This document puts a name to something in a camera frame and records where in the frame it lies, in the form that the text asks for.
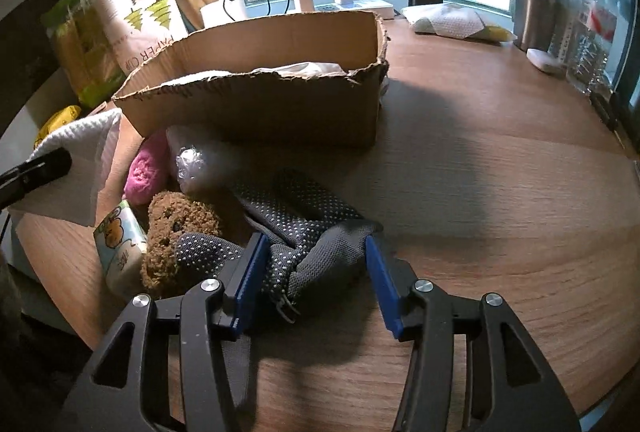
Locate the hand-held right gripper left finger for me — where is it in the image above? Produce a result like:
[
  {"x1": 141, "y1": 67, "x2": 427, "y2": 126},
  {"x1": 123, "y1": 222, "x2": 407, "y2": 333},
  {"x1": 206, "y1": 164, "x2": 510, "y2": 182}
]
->
[{"x1": 56, "y1": 232, "x2": 272, "y2": 432}]

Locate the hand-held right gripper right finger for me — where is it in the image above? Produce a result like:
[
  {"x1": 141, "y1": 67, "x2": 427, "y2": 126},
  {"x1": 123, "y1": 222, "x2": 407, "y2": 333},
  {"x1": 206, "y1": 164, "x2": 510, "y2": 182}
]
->
[{"x1": 365, "y1": 237, "x2": 583, "y2": 432}]

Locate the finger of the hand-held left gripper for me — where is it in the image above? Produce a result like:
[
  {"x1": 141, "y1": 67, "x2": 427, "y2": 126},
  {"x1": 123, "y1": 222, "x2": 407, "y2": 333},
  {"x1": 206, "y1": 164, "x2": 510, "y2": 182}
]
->
[{"x1": 0, "y1": 147, "x2": 72, "y2": 209}]

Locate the grey dotted fabric bag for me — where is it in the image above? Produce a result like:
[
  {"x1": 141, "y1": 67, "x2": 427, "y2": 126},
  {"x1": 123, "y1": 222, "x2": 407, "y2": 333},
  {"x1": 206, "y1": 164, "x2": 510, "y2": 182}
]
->
[{"x1": 172, "y1": 168, "x2": 385, "y2": 324}]

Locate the cardboard box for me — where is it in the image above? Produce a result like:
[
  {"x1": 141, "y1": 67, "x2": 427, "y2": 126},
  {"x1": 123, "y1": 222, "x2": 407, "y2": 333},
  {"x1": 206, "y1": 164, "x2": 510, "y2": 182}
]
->
[{"x1": 111, "y1": 10, "x2": 391, "y2": 149}]

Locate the white paper towel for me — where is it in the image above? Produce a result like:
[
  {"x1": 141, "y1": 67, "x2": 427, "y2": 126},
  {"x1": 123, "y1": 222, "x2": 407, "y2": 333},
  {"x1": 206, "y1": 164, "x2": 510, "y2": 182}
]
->
[{"x1": 7, "y1": 107, "x2": 123, "y2": 228}]

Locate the yellow packet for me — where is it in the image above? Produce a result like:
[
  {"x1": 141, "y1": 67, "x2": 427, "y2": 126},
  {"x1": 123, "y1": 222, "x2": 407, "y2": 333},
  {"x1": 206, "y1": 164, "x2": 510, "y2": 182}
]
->
[{"x1": 33, "y1": 105, "x2": 82, "y2": 149}]

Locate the brown teddy bear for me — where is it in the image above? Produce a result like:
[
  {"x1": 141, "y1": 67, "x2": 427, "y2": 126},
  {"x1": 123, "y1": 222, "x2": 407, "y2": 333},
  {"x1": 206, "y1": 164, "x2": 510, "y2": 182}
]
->
[{"x1": 140, "y1": 191, "x2": 224, "y2": 299}]

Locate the pink knitted item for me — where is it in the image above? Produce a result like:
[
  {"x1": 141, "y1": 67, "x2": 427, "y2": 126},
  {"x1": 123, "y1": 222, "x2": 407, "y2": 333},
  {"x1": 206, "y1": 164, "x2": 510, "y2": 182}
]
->
[{"x1": 124, "y1": 128, "x2": 172, "y2": 208}]

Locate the cartoon print tissue pack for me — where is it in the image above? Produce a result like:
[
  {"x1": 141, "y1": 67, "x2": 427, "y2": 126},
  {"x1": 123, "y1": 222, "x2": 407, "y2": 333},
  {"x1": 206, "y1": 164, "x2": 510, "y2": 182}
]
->
[{"x1": 93, "y1": 201, "x2": 149, "y2": 299}]

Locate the clear plastic bag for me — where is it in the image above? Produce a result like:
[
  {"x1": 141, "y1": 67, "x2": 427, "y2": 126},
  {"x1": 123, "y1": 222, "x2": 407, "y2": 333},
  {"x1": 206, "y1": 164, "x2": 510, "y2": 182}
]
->
[{"x1": 166, "y1": 125, "x2": 251, "y2": 193}]

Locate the green yellow snack package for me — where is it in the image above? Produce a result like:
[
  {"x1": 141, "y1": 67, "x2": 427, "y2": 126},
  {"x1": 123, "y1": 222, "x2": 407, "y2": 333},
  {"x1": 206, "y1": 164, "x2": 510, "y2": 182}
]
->
[{"x1": 41, "y1": 0, "x2": 127, "y2": 109}]

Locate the paper cup package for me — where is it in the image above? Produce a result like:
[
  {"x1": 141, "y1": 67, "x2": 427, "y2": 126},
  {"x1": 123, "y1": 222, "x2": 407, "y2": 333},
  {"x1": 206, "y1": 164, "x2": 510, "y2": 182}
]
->
[{"x1": 94, "y1": 0, "x2": 190, "y2": 76}]

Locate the white power strip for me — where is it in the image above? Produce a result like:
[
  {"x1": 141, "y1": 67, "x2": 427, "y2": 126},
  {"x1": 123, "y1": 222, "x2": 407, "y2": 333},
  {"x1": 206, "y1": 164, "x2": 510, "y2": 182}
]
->
[{"x1": 317, "y1": 0, "x2": 396, "y2": 20}]

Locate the white earbuds case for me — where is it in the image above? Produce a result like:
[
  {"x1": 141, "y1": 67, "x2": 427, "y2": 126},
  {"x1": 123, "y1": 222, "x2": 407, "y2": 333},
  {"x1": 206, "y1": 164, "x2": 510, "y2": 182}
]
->
[{"x1": 526, "y1": 48, "x2": 568, "y2": 76}]

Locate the stainless steel tumbler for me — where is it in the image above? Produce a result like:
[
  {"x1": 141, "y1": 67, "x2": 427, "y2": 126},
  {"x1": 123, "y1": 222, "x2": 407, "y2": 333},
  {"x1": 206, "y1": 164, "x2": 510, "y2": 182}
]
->
[{"x1": 511, "y1": 0, "x2": 562, "y2": 53}]

